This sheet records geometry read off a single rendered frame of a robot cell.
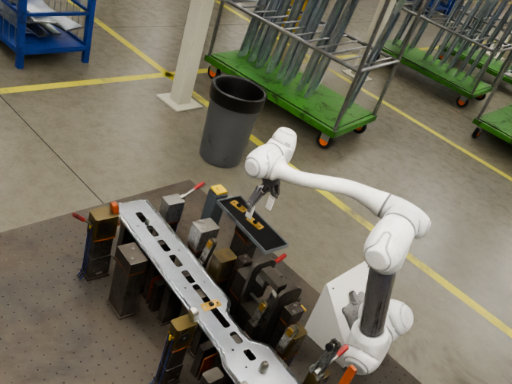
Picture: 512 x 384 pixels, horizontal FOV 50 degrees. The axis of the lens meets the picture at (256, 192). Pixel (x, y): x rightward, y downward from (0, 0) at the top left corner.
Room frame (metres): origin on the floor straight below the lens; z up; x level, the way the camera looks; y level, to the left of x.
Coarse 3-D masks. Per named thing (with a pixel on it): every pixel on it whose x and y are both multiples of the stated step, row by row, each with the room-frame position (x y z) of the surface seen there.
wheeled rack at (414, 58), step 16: (480, 32) 9.32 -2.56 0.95; (384, 48) 9.08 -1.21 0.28; (400, 48) 9.38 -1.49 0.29; (416, 48) 9.74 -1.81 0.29; (496, 48) 8.22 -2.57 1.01; (416, 64) 8.77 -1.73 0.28; (432, 64) 9.08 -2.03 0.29; (448, 64) 9.43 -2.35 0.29; (448, 80) 8.49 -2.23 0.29; (480, 80) 8.23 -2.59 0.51; (496, 80) 9.02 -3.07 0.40; (464, 96) 8.31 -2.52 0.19; (480, 96) 8.99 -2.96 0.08
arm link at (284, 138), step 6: (276, 132) 1.97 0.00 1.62; (282, 132) 1.95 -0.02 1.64; (288, 132) 1.96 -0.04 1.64; (294, 132) 1.99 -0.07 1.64; (270, 138) 1.97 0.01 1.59; (276, 138) 1.94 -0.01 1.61; (282, 138) 1.94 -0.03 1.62; (288, 138) 1.94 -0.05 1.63; (294, 138) 1.96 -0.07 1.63; (276, 144) 1.91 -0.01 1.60; (282, 144) 1.93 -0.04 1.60; (288, 144) 1.93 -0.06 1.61; (294, 144) 1.96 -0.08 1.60; (282, 150) 1.90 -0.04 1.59; (288, 150) 1.93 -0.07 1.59; (288, 156) 1.93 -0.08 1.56; (288, 162) 1.96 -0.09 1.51
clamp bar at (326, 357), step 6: (330, 342) 1.39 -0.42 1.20; (336, 342) 1.39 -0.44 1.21; (330, 348) 1.36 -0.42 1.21; (336, 348) 1.37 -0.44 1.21; (324, 354) 1.38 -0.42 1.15; (330, 354) 1.38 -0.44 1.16; (318, 360) 1.38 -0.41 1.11; (324, 360) 1.38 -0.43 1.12; (330, 360) 1.37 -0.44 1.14; (324, 366) 1.36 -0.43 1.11; (312, 372) 1.37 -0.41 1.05
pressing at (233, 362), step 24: (120, 216) 1.91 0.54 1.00; (144, 216) 1.97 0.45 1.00; (144, 240) 1.81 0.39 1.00; (168, 240) 1.86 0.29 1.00; (168, 264) 1.72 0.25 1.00; (192, 264) 1.76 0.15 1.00; (192, 288) 1.63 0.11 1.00; (216, 288) 1.68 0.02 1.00; (216, 336) 1.43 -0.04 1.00; (240, 336) 1.47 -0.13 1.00; (240, 360) 1.36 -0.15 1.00
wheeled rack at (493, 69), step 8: (464, 0) 10.64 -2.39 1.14; (456, 16) 10.64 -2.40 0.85; (504, 24) 10.84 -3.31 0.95; (464, 32) 11.44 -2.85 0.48; (456, 48) 10.79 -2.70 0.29; (440, 56) 10.66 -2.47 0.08; (464, 56) 10.40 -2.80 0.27; (472, 56) 10.57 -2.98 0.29; (488, 56) 11.03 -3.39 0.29; (480, 64) 10.25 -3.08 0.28; (496, 64) 10.62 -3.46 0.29; (488, 72) 10.12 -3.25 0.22; (496, 72) 10.06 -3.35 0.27; (504, 80) 9.96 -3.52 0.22
